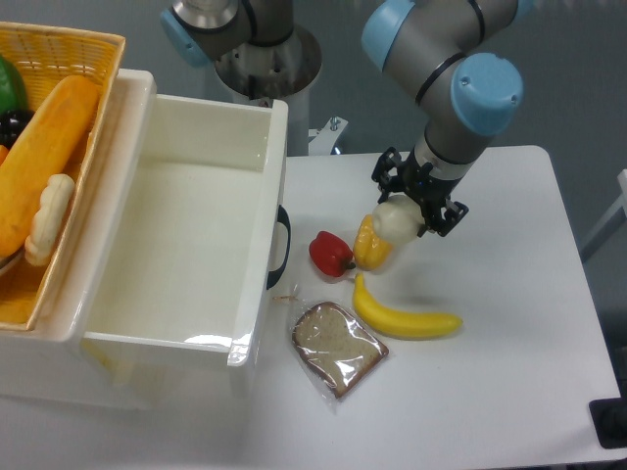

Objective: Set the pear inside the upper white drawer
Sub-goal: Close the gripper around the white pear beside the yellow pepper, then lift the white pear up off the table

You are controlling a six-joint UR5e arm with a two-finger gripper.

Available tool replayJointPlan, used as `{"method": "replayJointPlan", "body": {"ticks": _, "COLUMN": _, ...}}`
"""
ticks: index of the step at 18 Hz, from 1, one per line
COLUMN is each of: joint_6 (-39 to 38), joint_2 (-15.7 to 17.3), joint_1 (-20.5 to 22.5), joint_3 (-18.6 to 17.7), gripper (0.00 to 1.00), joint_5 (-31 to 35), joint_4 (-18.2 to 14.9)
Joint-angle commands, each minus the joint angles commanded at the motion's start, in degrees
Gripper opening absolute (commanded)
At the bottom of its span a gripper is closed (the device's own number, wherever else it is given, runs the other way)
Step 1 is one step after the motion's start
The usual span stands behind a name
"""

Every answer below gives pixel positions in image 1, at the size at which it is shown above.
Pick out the black drawer handle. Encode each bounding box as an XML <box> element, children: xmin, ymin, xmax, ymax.
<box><xmin>266</xmin><ymin>205</ymin><xmax>292</xmax><ymax>290</ymax></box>

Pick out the bread slice in plastic bag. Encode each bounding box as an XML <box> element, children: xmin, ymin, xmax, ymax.
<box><xmin>286</xmin><ymin>284</ymin><xmax>391</xmax><ymax>413</ymax></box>

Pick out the green bell pepper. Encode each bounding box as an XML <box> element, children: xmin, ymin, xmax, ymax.
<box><xmin>0</xmin><ymin>57</ymin><xmax>28</xmax><ymax>113</ymax></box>

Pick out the black object at table edge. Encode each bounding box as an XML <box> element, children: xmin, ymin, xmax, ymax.
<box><xmin>589</xmin><ymin>398</ymin><xmax>626</xmax><ymax>449</ymax></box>

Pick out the small beige pastry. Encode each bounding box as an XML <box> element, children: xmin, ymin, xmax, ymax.
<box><xmin>24</xmin><ymin>173</ymin><xmax>74</xmax><ymax>266</ymax></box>

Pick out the white frame at right edge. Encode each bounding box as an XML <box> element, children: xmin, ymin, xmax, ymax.
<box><xmin>579</xmin><ymin>169</ymin><xmax>626</xmax><ymax>263</ymax></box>

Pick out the dark grapes bunch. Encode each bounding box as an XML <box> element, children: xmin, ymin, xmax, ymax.
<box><xmin>0</xmin><ymin>109</ymin><xmax>34</xmax><ymax>149</ymax></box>

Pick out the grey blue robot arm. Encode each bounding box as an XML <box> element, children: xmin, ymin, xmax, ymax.
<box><xmin>160</xmin><ymin>1</ymin><xmax>532</xmax><ymax>245</ymax></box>

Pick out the open upper white drawer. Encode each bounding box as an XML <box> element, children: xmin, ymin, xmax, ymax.
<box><xmin>83</xmin><ymin>95</ymin><xmax>288</xmax><ymax>371</ymax></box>

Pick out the white drawer cabinet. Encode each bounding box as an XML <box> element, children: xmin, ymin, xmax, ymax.
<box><xmin>1</xmin><ymin>70</ymin><xmax>258</xmax><ymax>408</ymax></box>

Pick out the yellow bell pepper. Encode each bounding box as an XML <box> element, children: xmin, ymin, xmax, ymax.
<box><xmin>353</xmin><ymin>214</ymin><xmax>394</xmax><ymax>270</ymax></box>

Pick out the orange baguette loaf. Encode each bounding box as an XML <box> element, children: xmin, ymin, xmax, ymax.
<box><xmin>1</xmin><ymin>75</ymin><xmax>100</xmax><ymax>258</ymax></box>

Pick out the yellow banana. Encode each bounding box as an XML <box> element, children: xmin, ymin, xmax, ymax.
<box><xmin>352</xmin><ymin>273</ymin><xmax>463</xmax><ymax>340</ymax></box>

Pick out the yellow wicker basket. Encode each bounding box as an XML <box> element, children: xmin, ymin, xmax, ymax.
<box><xmin>1</xmin><ymin>23</ymin><xmax>125</xmax><ymax>331</ymax></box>

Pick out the red bell pepper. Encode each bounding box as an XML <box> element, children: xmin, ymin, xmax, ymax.
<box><xmin>309</xmin><ymin>231</ymin><xmax>356</xmax><ymax>278</ymax></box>

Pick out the pale white pear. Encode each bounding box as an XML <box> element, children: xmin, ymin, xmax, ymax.
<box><xmin>372</xmin><ymin>195</ymin><xmax>425</xmax><ymax>246</ymax></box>

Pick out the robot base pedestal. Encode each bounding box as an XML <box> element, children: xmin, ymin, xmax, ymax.
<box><xmin>215</xmin><ymin>25</ymin><xmax>322</xmax><ymax>157</ymax></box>

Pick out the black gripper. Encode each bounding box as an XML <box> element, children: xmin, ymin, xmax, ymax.
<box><xmin>371</xmin><ymin>147</ymin><xmax>468</xmax><ymax>237</ymax></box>

